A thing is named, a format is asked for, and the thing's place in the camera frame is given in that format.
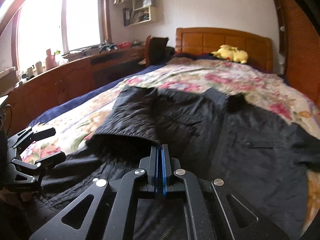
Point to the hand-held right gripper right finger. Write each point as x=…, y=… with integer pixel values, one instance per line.
x=164, y=170

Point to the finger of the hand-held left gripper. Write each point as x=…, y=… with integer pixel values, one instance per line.
x=51, y=159
x=43, y=131

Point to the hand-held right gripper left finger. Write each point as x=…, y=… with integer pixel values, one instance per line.
x=156, y=170

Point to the black jacket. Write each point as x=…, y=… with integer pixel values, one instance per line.
x=200, y=130

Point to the long wooden cabinet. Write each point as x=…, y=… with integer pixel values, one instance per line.
x=70, y=77

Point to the small white jar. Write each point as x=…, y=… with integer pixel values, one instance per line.
x=39, y=67

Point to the pink bottle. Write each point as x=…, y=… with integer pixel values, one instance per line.
x=50, y=60

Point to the floral blanket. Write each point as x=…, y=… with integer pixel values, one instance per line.
x=200, y=77

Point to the dark toy model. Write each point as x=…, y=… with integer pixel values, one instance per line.
x=108, y=46

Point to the window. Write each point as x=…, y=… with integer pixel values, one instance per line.
x=62, y=17

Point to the red basket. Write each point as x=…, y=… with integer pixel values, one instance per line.
x=124, y=46

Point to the wooden chair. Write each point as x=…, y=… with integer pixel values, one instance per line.
x=156, y=50

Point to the yellow plush toy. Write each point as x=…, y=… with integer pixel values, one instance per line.
x=231, y=53

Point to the wooden bed headboard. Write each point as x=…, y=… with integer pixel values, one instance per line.
x=225, y=38

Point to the small white figurine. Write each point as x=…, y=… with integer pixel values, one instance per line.
x=282, y=28

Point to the wooden wardrobe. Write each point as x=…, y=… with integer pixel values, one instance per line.
x=297, y=42

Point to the white wall shelf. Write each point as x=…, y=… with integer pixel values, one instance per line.
x=143, y=12

